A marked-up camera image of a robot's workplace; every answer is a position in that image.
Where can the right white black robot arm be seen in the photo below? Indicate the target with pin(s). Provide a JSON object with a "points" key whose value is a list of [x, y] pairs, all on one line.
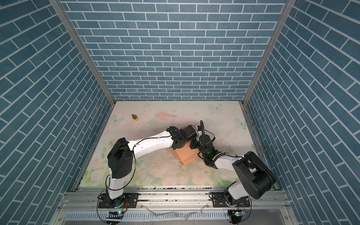
{"points": [[255, 177]]}

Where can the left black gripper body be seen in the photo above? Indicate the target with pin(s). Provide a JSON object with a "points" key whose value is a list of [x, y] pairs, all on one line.
{"points": [[177, 130]]}

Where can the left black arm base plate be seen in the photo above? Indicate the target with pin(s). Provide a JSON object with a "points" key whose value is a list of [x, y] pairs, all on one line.
{"points": [[126, 201]]}

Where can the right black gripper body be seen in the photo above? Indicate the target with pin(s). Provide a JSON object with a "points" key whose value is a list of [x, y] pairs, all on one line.
{"points": [[196, 145]]}

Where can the white slotted cable duct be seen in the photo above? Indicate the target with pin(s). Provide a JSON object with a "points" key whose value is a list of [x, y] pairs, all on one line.
{"points": [[145, 216]]}

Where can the small brown yellow toy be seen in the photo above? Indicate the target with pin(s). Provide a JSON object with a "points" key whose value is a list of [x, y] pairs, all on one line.
{"points": [[134, 117]]}

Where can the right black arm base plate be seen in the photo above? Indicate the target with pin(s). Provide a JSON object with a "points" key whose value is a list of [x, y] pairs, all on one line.
{"points": [[221, 200]]}

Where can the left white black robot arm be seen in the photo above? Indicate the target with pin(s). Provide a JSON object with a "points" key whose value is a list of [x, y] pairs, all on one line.
{"points": [[124, 153]]}

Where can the aluminium mounting rail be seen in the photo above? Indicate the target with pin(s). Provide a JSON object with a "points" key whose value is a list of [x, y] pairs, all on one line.
{"points": [[178, 198]]}

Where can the orange cardboard paper box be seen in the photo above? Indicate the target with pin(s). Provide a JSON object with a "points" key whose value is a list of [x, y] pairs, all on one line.
{"points": [[186, 155]]}

